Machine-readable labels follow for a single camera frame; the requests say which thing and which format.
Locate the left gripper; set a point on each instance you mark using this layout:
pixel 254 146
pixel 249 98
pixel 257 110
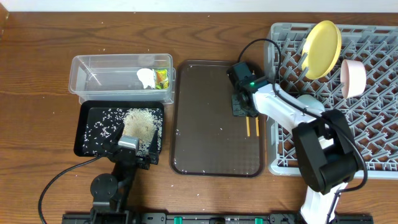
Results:
pixel 131 154

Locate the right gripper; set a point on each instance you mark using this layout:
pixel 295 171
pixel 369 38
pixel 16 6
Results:
pixel 237 109

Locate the wooden chopstick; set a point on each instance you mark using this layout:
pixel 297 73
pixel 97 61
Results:
pixel 248 131
pixel 257 126

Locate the rice food scraps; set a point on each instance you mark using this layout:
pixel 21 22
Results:
pixel 138 122

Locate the green snack wrapper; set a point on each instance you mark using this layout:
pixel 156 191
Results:
pixel 162 80

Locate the white napkin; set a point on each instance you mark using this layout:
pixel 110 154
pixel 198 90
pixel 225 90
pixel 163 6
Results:
pixel 147 77

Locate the yellow plate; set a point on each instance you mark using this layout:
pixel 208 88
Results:
pixel 322 49

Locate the pink bowl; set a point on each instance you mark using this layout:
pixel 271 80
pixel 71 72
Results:
pixel 353 78

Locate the light blue bowl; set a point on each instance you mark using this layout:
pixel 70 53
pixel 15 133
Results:
pixel 311 102

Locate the white cup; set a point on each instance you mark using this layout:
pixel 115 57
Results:
pixel 325 143

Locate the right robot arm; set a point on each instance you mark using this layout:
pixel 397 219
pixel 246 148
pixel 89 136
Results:
pixel 327 156

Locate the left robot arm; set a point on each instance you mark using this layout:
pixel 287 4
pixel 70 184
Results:
pixel 110 191

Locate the black food waste tray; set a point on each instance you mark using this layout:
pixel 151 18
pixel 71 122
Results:
pixel 86 106

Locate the clear plastic waste bin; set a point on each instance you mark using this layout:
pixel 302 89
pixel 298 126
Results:
pixel 113 77

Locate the grey dishwasher rack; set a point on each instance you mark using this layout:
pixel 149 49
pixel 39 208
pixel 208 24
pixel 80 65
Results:
pixel 372 116

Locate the dark brown serving tray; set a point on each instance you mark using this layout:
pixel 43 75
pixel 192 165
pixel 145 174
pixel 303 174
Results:
pixel 208 140

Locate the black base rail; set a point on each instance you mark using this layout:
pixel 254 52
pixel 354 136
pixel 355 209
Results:
pixel 154 218

